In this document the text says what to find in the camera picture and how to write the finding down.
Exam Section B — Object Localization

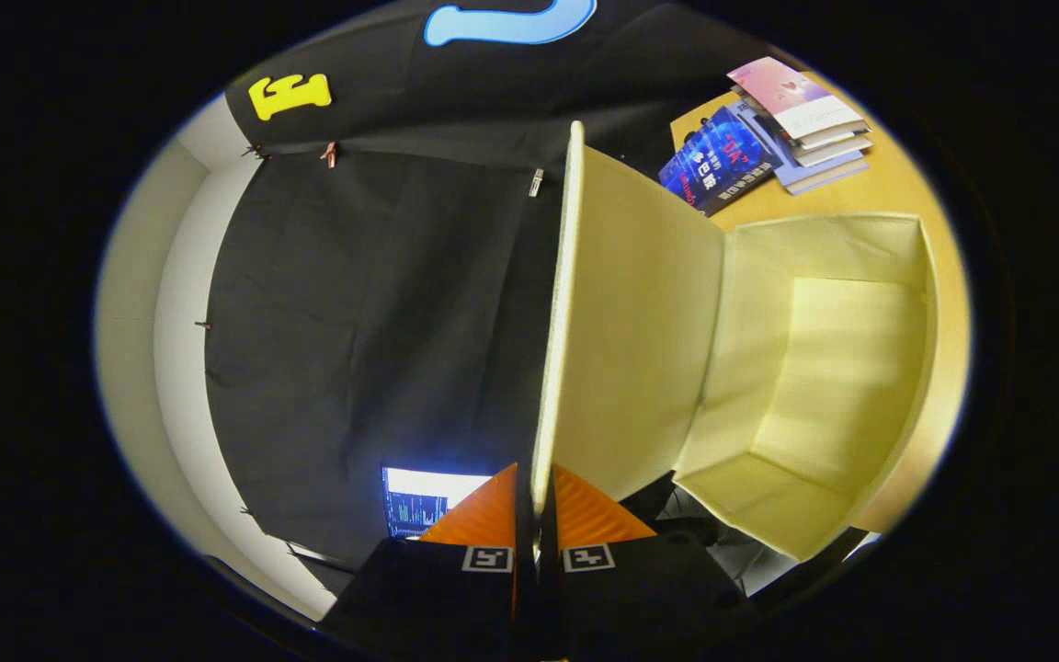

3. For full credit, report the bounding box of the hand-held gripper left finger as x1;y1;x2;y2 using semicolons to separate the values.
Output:
320;462;538;662

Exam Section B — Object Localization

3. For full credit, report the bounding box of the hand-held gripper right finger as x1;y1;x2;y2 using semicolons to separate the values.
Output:
537;462;756;662

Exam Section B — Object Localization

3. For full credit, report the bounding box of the pale green fabric storage box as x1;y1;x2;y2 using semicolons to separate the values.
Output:
529;120;939;564

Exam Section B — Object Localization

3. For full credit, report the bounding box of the black backdrop cloth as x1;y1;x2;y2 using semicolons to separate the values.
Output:
203;0;769;589

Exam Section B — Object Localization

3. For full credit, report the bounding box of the dark blue book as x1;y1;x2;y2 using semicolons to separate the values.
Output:
658;104;780;218

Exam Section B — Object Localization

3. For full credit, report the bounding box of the pale blue book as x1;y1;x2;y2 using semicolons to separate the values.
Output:
773;152;871;197

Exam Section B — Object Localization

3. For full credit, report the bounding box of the white book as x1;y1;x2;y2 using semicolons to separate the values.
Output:
769;127;873;168

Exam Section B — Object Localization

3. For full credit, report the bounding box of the pink cover book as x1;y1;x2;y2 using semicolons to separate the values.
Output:
727;57;867;141

